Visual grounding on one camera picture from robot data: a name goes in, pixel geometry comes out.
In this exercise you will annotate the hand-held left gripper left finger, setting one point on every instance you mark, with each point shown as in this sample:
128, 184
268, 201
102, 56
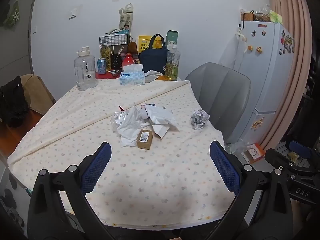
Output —
96, 170

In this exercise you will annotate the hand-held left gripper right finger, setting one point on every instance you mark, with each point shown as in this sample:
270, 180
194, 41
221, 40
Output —
225, 167

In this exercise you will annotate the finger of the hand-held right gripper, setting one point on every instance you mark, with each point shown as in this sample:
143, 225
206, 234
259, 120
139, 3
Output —
275, 157
301, 149

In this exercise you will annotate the white tissue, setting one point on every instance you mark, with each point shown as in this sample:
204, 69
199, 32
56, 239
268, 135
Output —
128, 130

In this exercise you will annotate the foil ball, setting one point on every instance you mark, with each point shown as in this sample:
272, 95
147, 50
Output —
200, 120

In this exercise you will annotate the silver foil wrapper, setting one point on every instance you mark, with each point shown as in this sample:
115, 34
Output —
117, 118

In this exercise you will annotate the small cardboard box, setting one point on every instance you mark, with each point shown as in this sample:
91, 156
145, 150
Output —
145, 140

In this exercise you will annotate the white torn envelope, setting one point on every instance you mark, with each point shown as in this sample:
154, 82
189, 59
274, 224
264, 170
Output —
160, 116

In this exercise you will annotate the blue tissue packet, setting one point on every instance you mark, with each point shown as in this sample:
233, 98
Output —
150, 104

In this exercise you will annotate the orange white box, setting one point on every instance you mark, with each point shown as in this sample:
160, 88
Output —
252, 152

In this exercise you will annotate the gold fridge magnet cluster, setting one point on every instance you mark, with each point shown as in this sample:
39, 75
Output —
257, 123

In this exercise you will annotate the pink curtain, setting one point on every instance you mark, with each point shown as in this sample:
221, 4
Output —
292, 80

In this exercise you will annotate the grey chair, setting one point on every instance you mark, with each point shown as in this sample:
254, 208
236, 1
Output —
220, 92

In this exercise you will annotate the white fridge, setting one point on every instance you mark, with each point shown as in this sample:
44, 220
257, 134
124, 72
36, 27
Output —
262, 75

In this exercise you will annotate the black spotted white cloth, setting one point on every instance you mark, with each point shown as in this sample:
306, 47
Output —
10, 205

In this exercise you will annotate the red tray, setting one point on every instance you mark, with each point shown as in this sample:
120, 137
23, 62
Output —
100, 76

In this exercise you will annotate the large clear water jug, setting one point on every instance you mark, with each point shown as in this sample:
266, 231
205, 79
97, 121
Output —
85, 72

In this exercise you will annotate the blue tissue box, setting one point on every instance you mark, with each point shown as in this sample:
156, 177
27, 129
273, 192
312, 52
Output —
132, 78

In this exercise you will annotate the small dark bowl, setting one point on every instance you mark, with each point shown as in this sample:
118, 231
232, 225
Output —
115, 73

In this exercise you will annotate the blue drink can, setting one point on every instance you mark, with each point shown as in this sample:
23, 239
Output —
101, 66

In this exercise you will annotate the cluster of fridge stickers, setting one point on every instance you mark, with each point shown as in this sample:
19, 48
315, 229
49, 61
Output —
288, 43

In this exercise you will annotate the black jacket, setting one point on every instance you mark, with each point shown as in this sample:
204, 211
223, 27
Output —
12, 102

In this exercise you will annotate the clear plastic bag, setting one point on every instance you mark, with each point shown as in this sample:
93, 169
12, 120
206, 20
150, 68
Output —
235, 55

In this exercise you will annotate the black chopstick holder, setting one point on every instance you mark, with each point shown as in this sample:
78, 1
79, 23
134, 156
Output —
115, 60

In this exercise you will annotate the printed paper sheet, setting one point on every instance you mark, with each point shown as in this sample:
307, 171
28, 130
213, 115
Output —
153, 73

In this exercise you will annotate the red teapot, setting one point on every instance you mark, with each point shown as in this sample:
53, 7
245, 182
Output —
128, 61

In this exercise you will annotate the yellow tea bottle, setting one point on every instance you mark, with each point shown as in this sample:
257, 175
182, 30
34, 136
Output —
105, 55
172, 65

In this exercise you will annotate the navy lunch bag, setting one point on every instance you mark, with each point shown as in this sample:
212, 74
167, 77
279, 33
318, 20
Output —
152, 60

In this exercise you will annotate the light green box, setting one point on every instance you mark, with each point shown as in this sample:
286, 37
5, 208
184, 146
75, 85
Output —
276, 17

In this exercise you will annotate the yellow snack packet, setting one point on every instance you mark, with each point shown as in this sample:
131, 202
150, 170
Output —
143, 42

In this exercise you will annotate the green carton box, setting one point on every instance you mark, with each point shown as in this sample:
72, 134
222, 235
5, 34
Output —
172, 37

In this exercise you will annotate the wooden basket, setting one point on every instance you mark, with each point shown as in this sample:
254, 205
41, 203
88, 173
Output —
247, 16

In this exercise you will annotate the grey door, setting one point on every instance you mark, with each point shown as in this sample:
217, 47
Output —
15, 50

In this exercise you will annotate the white printed tote bag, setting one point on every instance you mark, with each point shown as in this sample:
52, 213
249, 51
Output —
126, 20

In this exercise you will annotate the green hanging plush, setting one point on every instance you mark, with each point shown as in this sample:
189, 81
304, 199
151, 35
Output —
12, 15

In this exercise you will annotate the small white wall switch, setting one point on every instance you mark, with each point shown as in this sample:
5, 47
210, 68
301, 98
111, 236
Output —
34, 30

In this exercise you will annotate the white light switch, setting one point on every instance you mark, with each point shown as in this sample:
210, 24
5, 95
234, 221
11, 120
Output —
72, 13

